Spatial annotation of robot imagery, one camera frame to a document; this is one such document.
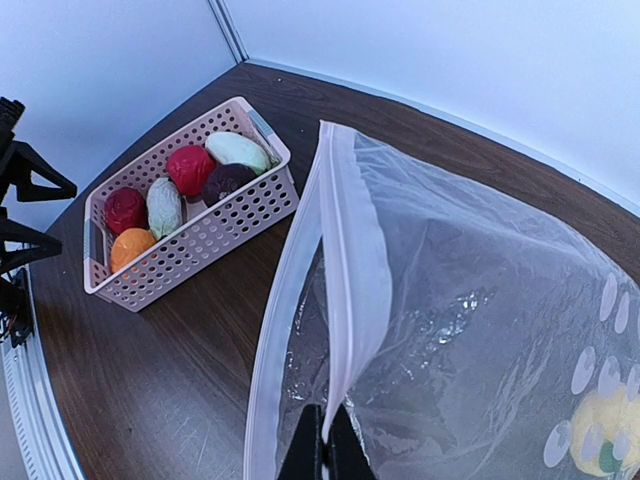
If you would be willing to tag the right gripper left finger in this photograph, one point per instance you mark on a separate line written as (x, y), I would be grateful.
(304, 458)

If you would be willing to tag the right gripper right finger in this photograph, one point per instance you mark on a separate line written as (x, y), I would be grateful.
(344, 458)

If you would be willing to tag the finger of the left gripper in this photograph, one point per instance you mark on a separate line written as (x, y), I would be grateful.
(35, 179)
(21, 245)

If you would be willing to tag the orange toy fruit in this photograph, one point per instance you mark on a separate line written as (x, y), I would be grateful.
(130, 244)

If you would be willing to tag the red toy fruit front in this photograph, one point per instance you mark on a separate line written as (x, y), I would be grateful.
(125, 208)

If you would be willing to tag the red toy fruit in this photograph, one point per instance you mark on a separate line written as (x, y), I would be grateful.
(125, 208)
(189, 168)

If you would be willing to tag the clear zip top bag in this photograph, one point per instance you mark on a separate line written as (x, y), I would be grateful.
(460, 327)

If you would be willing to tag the pink plastic basket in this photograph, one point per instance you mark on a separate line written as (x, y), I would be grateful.
(208, 233)

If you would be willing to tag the dark purple toy fruit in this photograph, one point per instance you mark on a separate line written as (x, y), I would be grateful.
(225, 180)

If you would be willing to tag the yellow toy fruit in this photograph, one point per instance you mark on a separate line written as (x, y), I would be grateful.
(605, 434)

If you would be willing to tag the white toy vegetable front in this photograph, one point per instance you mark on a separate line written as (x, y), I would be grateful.
(164, 206)

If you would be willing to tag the white toy vegetable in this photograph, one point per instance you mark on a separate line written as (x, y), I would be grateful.
(164, 206)
(231, 148)

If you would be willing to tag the white toy vegetable rear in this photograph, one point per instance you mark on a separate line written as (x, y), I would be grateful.
(231, 148)

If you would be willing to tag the front aluminium rail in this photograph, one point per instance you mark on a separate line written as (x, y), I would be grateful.
(47, 452)

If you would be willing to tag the left aluminium frame post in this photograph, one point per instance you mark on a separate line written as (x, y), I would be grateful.
(229, 31)

